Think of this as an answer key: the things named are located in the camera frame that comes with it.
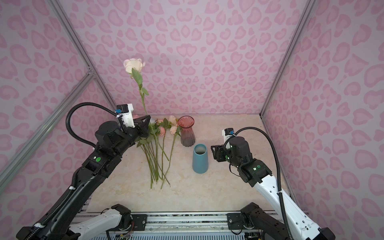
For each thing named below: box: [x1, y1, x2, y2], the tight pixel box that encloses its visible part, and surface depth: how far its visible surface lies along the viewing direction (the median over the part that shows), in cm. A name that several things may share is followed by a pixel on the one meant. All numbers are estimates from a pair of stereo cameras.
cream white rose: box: [123, 58, 149, 117], surface depth 55 cm
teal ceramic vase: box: [192, 143, 209, 174], surface depth 83 cm
